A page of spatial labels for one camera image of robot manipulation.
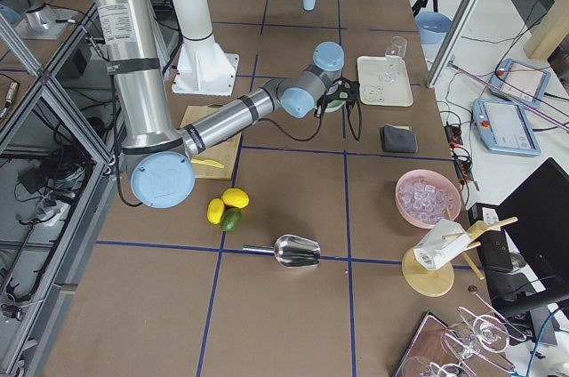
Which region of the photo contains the white carton box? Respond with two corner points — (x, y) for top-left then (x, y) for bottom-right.
(413, 219), (470, 271)

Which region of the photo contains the light green bowl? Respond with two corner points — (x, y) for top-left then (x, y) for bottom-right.
(325, 100), (345, 113)

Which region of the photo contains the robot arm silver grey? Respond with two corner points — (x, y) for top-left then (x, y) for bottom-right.
(93, 0), (344, 208)

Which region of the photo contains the wooden cutting board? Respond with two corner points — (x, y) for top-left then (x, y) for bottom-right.
(180, 106), (241, 180)

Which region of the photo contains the large blue bowl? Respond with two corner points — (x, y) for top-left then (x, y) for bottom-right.
(415, 12), (453, 44)

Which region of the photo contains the metal ice scoop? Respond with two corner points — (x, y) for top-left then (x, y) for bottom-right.
(242, 234), (321, 268)

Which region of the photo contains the wooden paper towel stand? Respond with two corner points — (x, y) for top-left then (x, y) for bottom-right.
(402, 217), (518, 297)

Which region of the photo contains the black monitor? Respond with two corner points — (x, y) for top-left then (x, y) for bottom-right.
(496, 157), (568, 317)

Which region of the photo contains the yellow plastic knife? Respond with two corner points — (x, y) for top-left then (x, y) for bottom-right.
(190, 157), (225, 169)

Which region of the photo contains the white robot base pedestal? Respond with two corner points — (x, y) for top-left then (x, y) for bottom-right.
(172, 0), (239, 96)

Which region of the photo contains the pink bowl of ice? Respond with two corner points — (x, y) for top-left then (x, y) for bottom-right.
(395, 169), (462, 229)

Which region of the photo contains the green lime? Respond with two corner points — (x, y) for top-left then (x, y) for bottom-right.
(220, 207), (242, 232)

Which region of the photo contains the upturned wine glass on rack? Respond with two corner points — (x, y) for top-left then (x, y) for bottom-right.
(441, 307), (527, 360)

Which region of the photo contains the yellow lemon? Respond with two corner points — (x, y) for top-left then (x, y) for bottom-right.
(206, 197), (226, 224)
(221, 188), (250, 209)

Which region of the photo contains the blue teach pendant far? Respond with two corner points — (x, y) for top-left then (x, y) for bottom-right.
(490, 59), (551, 108)

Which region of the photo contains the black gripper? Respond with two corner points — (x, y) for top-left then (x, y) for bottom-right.
(314, 77), (358, 117)

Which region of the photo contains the blue teach pendant near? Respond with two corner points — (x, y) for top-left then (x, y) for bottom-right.
(472, 99), (541, 156)

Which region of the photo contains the blue teach pendant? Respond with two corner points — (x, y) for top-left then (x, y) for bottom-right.
(472, 99), (541, 156)
(490, 59), (551, 108)

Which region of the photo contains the clear wine glass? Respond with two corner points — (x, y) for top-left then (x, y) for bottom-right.
(380, 36), (407, 84)

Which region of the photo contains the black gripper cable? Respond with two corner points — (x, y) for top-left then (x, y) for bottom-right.
(261, 76), (362, 142)

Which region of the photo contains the cream bear serving tray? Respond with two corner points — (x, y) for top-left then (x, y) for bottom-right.
(357, 56), (413, 108)

